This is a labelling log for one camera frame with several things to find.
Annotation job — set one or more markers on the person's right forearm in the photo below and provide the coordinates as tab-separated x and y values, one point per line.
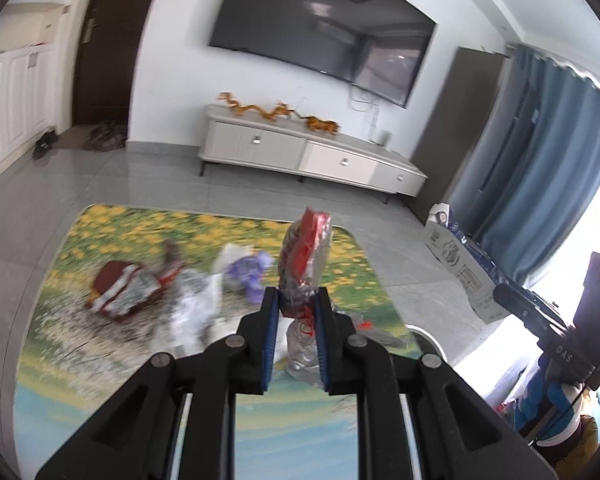
555	405

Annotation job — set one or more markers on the crumpled clear plastic wrapper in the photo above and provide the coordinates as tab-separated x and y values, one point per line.
185	310

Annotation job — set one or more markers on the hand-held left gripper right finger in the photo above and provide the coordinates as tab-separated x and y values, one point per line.
323	332

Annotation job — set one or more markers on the cardboard box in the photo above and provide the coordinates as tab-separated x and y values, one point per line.
467	265

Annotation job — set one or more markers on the purple snack wrapper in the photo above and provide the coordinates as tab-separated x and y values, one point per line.
250	272

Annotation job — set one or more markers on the blue curtain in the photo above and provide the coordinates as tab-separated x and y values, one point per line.
550	160

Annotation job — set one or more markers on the wall-mounted black television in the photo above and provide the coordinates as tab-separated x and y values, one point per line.
325	25

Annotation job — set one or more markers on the white television cabinet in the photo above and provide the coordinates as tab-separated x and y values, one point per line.
290	152

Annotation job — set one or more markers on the white shoe cabinet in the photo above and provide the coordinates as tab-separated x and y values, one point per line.
15	100

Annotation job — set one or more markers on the brown door mat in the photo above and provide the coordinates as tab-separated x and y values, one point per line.
72	135

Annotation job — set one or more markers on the brown standing air conditioner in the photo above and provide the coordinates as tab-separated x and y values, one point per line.
455	130

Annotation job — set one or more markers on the clear red snack wrapper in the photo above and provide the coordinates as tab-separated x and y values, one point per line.
305	255

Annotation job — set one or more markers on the white router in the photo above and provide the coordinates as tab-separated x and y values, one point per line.
384	138

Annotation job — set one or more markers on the pair of black shoes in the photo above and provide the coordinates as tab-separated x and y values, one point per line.
45	144

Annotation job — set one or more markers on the pair of grey shoes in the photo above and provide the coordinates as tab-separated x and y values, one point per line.
105	136

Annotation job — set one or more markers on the red white snack bag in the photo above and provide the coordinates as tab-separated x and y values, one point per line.
122	290

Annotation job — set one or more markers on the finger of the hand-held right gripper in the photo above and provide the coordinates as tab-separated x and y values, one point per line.
530	307

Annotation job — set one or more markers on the dark brown door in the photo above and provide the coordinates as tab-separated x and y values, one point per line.
112	45

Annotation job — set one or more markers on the golden tiger figurine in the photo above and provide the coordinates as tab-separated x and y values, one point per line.
322	125

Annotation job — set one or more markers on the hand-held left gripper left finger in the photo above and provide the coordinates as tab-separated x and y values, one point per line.
270	327

